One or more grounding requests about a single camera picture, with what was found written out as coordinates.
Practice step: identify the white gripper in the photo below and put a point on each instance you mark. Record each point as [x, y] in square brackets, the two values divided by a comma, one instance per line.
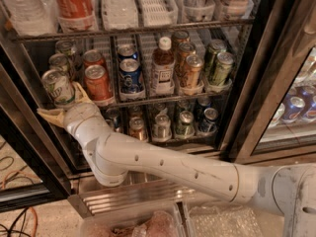
[80, 117]

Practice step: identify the green 7up can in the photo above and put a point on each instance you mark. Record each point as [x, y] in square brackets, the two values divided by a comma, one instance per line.
[59, 87]

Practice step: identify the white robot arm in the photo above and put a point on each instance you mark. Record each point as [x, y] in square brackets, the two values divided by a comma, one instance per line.
[289, 190]

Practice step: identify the front red soda can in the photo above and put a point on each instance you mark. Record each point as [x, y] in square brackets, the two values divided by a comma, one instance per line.
[98, 85]

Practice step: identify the red soda can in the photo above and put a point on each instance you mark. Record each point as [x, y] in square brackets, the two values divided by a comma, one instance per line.
[98, 85]
[93, 57]

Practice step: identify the bottom shelf silver can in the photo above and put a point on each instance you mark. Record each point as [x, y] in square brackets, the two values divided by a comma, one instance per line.
[113, 119]

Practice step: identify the middle 7up can behind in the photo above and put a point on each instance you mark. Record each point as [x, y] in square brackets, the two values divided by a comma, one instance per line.
[60, 61]

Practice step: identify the rear red soda can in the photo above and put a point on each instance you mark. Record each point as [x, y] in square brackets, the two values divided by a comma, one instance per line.
[93, 57]

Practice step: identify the rear 7up can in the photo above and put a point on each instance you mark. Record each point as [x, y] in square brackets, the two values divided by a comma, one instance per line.
[70, 49]

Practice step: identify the front blue pepsi can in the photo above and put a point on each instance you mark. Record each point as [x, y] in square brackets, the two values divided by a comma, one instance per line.
[130, 84]

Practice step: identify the blue pepsi can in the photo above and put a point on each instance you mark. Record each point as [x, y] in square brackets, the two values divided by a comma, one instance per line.
[127, 51]
[130, 84]

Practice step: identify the bottom shelf gold can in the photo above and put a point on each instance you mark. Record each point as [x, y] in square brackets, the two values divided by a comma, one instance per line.
[137, 129]

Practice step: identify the rear blue pepsi can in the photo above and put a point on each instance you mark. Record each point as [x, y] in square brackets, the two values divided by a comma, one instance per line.
[127, 51]

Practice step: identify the bottom shelf grey can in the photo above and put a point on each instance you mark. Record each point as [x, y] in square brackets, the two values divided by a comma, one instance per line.
[162, 128]

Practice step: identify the bottom shelf green can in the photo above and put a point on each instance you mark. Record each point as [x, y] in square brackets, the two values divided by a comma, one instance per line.
[184, 125]

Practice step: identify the middle orange-brown can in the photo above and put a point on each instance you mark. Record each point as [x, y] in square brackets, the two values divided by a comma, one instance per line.
[183, 50]

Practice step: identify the orange-brown can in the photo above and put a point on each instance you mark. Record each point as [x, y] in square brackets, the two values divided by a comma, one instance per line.
[183, 50]
[191, 71]
[178, 37]

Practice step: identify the rear orange-brown can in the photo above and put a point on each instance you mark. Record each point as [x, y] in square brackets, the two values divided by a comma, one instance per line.
[178, 37]

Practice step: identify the front orange-brown can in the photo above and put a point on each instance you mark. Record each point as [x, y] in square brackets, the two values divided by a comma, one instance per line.
[191, 71]

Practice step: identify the bottom shelf blue can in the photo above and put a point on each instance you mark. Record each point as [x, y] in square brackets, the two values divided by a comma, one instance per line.
[207, 122]

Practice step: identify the rear green tall can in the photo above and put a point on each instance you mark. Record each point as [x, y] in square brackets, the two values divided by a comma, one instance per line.
[214, 47]

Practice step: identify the green tall can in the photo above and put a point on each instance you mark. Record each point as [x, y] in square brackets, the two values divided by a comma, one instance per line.
[214, 47]
[223, 64]

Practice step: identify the front green tall can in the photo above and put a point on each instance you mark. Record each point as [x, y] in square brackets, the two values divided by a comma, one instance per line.
[223, 64]

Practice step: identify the right glass fridge door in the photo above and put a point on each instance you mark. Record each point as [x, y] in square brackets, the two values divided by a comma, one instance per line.
[278, 55]

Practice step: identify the blue can behind glass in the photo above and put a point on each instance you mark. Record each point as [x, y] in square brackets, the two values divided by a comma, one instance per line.
[292, 108]

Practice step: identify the red coca-cola bottle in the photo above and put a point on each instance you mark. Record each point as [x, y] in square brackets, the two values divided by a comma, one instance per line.
[76, 15]

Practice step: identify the clear water bottle left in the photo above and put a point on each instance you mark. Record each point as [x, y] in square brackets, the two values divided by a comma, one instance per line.
[33, 17]

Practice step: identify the clear water bottle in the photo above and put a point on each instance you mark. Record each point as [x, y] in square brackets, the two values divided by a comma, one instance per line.
[119, 14]
[33, 17]

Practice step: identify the brown tea bottle white cap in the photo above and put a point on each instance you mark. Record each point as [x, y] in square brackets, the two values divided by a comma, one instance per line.
[163, 62]

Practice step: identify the clear water bottle centre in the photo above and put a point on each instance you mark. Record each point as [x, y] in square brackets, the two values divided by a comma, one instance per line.
[119, 14]

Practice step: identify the empty white plastic tray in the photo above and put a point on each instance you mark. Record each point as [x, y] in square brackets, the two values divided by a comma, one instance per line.
[156, 13]

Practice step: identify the left clear plastic bin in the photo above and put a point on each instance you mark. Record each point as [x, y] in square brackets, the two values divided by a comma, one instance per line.
[159, 219]

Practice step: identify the clear plastic bin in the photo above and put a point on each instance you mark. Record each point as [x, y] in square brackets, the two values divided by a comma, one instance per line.
[232, 221]
[159, 219]

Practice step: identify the right clear plastic bin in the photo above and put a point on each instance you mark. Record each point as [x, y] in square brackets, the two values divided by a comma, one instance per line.
[232, 221]

